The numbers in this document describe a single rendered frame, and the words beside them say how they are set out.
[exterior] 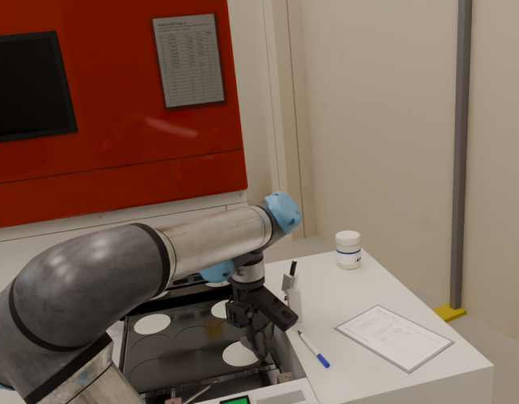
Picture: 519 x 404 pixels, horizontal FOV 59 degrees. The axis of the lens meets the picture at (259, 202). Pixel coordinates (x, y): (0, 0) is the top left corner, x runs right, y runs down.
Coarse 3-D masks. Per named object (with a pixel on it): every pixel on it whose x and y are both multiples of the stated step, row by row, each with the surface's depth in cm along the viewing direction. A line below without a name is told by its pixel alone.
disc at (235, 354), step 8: (232, 344) 114; (240, 344) 114; (224, 352) 112; (232, 352) 111; (240, 352) 111; (248, 352) 111; (224, 360) 109; (232, 360) 108; (240, 360) 108; (248, 360) 108; (256, 360) 107
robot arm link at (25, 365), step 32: (0, 320) 50; (0, 352) 51; (32, 352) 50; (64, 352) 51; (96, 352) 54; (0, 384) 55; (32, 384) 51; (64, 384) 51; (96, 384) 54; (128, 384) 57
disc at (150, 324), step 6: (144, 318) 130; (150, 318) 130; (156, 318) 130; (162, 318) 130; (168, 318) 129; (138, 324) 128; (144, 324) 128; (150, 324) 127; (156, 324) 127; (162, 324) 127; (168, 324) 126; (138, 330) 125; (144, 330) 125; (150, 330) 124; (156, 330) 124
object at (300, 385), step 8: (280, 384) 90; (288, 384) 90; (296, 384) 90; (304, 384) 89; (248, 392) 89; (256, 392) 89; (264, 392) 88; (272, 392) 88; (280, 392) 88; (288, 392) 88; (296, 392) 88; (304, 392) 87; (312, 392) 87; (208, 400) 88; (216, 400) 88; (256, 400) 87; (264, 400) 87; (272, 400) 87; (280, 400) 86; (288, 400) 86; (296, 400) 86; (304, 400) 86; (312, 400) 85
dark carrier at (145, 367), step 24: (168, 312) 132; (192, 312) 131; (144, 336) 122; (168, 336) 121; (192, 336) 120; (216, 336) 118; (240, 336) 118; (144, 360) 112; (168, 360) 111; (192, 360) 110; (216, 360) 109; (264, 360) 107; (144, 384) 103; (168, 384) 102
